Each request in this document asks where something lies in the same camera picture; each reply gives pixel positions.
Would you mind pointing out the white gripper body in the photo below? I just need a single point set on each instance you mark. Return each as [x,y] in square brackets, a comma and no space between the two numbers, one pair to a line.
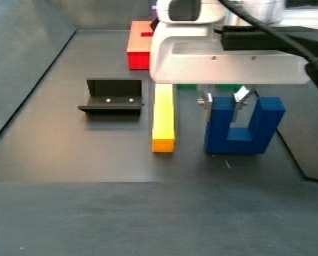
[187,54]

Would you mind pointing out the black camera mount box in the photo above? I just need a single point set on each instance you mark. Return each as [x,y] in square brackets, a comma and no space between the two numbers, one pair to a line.
[294,40]

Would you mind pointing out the yellow long bar block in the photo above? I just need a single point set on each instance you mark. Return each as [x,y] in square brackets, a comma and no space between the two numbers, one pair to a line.
[163,122]

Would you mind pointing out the green zigzag block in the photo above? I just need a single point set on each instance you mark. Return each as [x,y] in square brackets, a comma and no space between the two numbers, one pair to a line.
[224,87]

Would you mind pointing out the red puzzle board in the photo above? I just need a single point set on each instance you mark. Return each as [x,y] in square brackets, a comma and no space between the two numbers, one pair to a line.
[139,45]

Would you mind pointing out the black angle bracket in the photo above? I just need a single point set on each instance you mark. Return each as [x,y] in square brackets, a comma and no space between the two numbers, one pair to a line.
[114,95]

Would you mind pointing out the blue U-shaped block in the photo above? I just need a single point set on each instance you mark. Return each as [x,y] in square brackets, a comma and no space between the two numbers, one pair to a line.
[224,139]

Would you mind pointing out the purple U-shaped block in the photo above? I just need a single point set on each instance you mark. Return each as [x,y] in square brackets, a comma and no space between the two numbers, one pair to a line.
[154,13]

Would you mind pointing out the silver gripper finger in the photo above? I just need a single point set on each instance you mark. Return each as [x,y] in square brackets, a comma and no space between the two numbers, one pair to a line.
[204,99]
[240,99]

